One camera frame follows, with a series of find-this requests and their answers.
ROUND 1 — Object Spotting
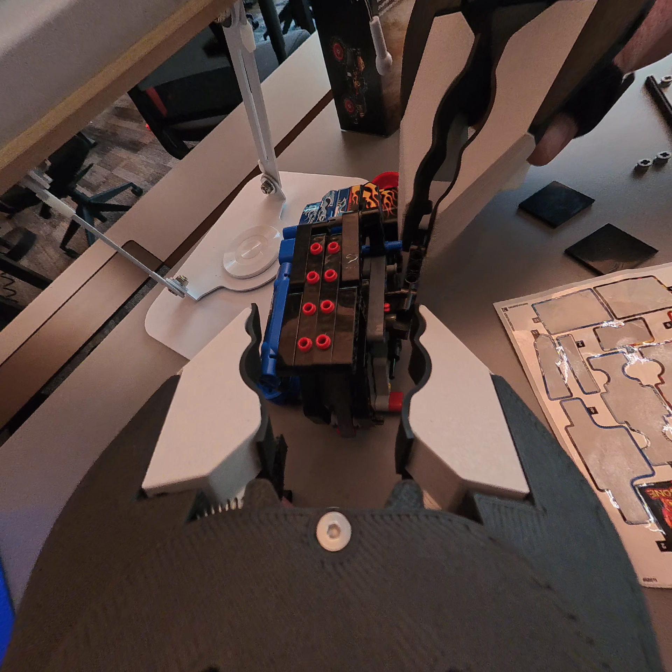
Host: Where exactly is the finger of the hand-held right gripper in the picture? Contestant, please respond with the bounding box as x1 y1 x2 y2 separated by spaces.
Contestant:
427 7 592 254
399 9 495 250

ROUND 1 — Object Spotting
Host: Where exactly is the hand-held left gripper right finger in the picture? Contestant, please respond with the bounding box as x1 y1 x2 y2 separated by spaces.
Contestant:
395 304 531 511

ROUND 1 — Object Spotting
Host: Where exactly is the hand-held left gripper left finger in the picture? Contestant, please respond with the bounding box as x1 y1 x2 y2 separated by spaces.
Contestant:
141 303 288 501

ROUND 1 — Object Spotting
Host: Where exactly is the black brick beam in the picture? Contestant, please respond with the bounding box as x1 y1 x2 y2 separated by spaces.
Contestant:
401 239 427 329

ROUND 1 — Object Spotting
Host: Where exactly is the blue black toy brick truck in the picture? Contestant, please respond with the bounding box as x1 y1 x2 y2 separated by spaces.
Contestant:
260 181 436 439

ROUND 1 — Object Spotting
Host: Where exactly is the person's right hand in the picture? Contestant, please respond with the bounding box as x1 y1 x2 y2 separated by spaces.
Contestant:
526 0 672 167

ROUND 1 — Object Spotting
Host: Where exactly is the brick set box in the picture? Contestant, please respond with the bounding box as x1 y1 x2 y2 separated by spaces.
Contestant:
314 0 421 138

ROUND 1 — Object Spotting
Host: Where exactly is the long black axle rod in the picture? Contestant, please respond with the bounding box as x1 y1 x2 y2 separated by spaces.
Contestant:
646 75 672 115

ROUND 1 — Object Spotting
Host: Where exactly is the white book stand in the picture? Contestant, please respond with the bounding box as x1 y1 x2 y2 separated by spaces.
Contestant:
0 0 394 360

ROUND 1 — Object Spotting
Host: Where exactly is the sticker sheet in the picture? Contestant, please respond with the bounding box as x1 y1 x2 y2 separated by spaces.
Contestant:
493 262 672 589

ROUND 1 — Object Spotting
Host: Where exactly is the blue storage bin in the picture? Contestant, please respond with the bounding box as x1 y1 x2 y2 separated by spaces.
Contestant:
0 551 15 628

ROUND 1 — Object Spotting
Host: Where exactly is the black office chair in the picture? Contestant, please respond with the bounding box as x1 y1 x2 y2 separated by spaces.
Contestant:
31 134 144 259

